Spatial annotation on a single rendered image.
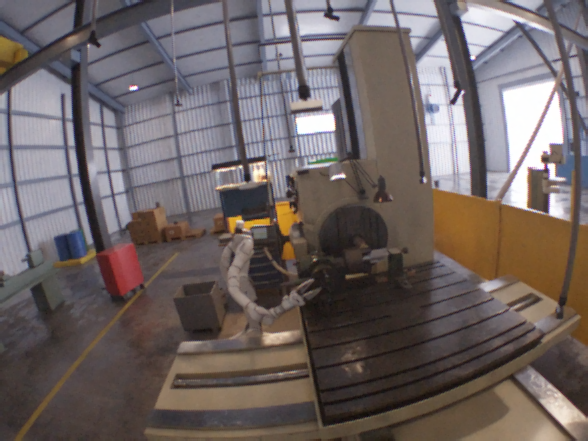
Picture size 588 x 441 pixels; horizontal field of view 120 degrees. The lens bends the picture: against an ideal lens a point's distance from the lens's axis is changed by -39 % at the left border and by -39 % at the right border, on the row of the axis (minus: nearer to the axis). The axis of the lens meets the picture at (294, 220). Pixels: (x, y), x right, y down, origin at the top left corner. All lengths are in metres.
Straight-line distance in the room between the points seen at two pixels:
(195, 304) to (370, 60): 3.25
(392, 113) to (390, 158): 0.38
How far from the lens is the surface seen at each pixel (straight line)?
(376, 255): 2.05
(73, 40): 7.10
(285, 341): 2.08
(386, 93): 2.43
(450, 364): 1.43
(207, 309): 3.62
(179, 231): 9.48
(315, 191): 2.21
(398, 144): 2.40
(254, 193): 4.35
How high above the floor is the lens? 1.96
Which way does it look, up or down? 12 degrees down
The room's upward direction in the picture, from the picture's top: 8 degrees counter-clockwise
